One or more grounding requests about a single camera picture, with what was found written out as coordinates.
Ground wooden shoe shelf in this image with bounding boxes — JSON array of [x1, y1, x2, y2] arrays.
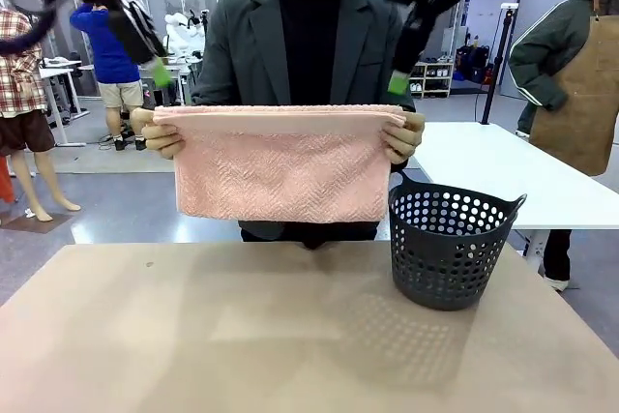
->
[[409, 61, 456, 99]]

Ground person in brown apron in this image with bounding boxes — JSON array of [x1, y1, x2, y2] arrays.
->
[[507, 0, 619, 293]]

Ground brown floor mat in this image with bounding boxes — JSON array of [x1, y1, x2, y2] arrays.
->
[[0, 212, 74, 235]]

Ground dark grey perforated laundry basket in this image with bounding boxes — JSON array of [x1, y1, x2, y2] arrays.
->
[[388, 169, 528, 312]]

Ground person's right gloved hand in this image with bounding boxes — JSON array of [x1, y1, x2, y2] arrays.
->
[[130, 106, 186, 162]]

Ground pink towel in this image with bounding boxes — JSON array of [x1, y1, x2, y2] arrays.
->
[[153, 103, 406, 224]]

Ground white desk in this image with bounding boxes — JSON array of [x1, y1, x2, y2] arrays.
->
[[38, 58, 92, 148]]

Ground white table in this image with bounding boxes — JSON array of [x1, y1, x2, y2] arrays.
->
[[408, 121, 619, 273]]

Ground black equipment bags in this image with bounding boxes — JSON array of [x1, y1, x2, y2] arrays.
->
[[456, 44, 493, 85]]

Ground person's left gloved hand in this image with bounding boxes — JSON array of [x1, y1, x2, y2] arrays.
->
[[380, 111, 427, 166]]

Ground person in dark blazer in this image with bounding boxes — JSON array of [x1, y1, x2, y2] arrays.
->
[[191, 0, 417, 251]]

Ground black tripod pole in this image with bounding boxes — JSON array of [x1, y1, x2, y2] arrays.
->
[[480, 3, 520, 127]]

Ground white robot figure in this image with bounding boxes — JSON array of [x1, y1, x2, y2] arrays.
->
[[163, 10, 207, 59]]

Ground grey workbench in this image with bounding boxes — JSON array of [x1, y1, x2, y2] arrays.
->
[[137, 55, 203, 107]]

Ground person in blue hoodie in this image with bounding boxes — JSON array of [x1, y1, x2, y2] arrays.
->
[[70, 1, 149, 152]]

